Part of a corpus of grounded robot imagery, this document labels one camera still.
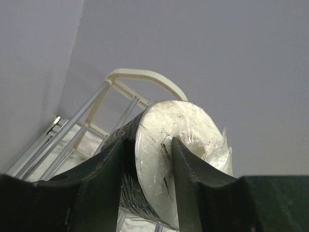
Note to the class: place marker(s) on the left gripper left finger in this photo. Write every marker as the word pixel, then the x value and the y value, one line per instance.
pixel 83 199

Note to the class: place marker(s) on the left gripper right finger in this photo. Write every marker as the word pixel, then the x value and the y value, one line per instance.
pixel 209 200

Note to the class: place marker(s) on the white metal shelf rack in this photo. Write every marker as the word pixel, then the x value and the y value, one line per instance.
pixel 60 128

